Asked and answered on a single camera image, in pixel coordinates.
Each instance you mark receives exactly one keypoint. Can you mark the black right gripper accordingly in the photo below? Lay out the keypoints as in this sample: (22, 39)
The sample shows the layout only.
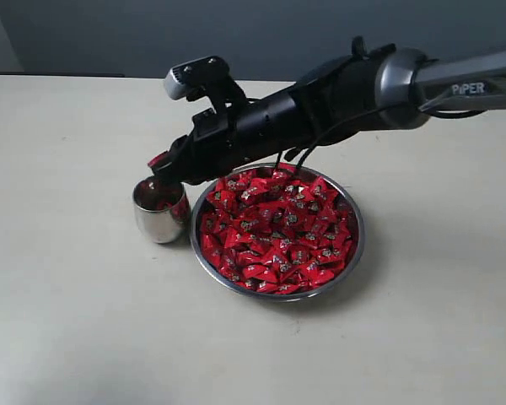
(274, 123)

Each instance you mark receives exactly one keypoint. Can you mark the red candy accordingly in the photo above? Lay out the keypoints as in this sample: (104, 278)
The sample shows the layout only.
(260, 272)
(226, 200)
(157, 161)

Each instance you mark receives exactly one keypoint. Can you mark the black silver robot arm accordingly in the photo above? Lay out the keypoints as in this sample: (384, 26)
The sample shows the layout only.
(384, 89)

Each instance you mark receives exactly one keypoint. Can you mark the stainless steel cup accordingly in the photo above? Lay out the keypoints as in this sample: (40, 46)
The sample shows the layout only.
(162, 211)

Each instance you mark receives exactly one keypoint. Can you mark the steel bowl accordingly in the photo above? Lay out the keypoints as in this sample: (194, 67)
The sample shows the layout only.
(297, 222)

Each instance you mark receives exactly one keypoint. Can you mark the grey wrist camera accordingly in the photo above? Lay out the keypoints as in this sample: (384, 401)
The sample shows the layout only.
(205, 77)

